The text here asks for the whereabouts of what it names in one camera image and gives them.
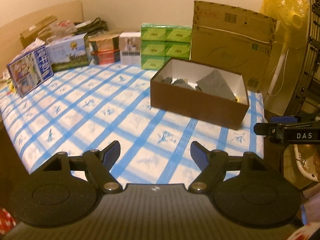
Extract grey towel cloth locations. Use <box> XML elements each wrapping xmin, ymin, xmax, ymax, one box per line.
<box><xmin>195</xmin><ymin>70</ymin><xmax>237</xmax><ymax>102</ymax></box>

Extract dark grey towel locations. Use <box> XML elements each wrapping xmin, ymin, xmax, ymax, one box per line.
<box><xmin>160</xmin><ymin>76</ymin><xmax>196</xmax><ymax>90</ymax></box>

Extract blue checkered tablecloth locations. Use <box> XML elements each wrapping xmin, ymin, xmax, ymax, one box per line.
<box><xmin>1</xmin><ymin>63</ymin><xmax>264</xmax><ymax>185</ymax></box>

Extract brown box white inside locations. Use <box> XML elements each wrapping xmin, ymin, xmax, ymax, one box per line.
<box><xmin>150</xmin><ymin>58</ymin><xmax>249</xmax><ymax>130</ymax></box>

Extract large cardboard carton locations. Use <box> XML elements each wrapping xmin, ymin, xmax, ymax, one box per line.
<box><xmin>190</xmin><ymin>1</ymin><xmax>277</xmax><ymax>93</ymax></box>

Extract red box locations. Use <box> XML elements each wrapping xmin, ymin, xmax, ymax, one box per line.
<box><xmin>91</xmin><ymin>50</ymin><xmax>120</xmax><ymax>64</ymax></box>

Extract yellow plastic bag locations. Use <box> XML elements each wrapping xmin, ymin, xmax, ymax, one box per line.
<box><xmin>260</xmin><ymin>0</ymin><xmax>309</xmax><ymax>49</ymax></box>

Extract blue green milk carton box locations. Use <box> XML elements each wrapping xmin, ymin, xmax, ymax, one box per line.
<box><xmin>46</xmin><ymin>33</ymin><xmax>89</xmax><ymax>73</ymax></box>

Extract blue white milk box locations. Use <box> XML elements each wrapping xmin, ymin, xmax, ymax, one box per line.
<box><xmin>7</xmin><ymin>44</ymin><xmax>54</xmax><ymax>98</ymax></box>

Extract orange brown box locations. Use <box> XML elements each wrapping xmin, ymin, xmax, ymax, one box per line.
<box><xmin>88</xmin><ymin>31</ymin><xmax>121</xmax><ymax>53</ymax></box>

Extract white product box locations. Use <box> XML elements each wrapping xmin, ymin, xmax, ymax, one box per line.
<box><xmin>119</xmin><ymin>31</ymin><xmax>141</xmax><ymax>66</ymax></box>

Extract green tissue pack bundle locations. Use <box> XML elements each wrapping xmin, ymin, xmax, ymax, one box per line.
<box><xmin>140</xmin><ymin>23</ymin><xmax>192</xmax><ymax>70</ymax></box>

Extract clear plastic bag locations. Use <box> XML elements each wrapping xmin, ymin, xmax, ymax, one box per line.
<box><xmin>38</xmin><ymin>21</ymin><xmax>77</xmax><ymax>44</ymax></box>

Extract flat brown cardboard box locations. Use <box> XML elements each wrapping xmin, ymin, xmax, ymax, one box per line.
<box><xmin>20</xmin><ymin>15</ymin><xmax>57</xmax><ymax>48</ymax></box>

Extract black coiled cables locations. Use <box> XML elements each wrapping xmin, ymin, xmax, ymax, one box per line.
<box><xmin>75</xmin><ymin>16</ymin><xmax>110</xmax><ymax>34</ymax></box>

